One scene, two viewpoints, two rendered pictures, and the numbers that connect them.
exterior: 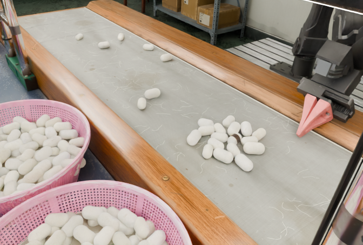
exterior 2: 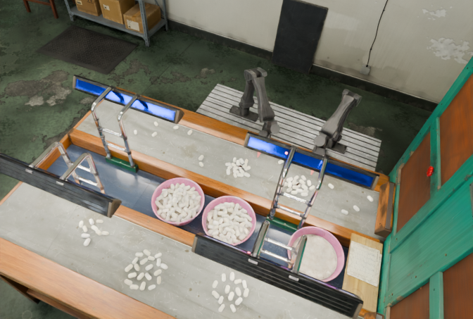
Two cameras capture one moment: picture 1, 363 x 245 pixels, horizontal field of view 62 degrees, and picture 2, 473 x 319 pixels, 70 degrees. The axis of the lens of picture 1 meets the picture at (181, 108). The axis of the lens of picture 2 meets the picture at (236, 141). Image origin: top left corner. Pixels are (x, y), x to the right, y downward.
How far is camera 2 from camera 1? 139 cm
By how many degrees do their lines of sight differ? 29
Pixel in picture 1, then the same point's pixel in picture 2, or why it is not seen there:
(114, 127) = (203, 179)
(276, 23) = (193, 17)
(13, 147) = (175, 200)
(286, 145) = (255, 161)
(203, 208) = (245, 194)
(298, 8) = (209, 5)
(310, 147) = (262, 159)
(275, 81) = (241, 132)
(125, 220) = (227, 205)
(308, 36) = (246, 103)
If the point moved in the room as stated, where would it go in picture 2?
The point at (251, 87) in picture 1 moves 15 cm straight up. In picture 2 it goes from (234, 139) to (236, 122)
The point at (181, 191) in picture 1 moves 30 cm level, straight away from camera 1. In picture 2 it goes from (237, 191) to (213, 151)
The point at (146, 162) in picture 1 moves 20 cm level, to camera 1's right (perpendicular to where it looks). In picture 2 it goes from (222, 187) to (255, 174)
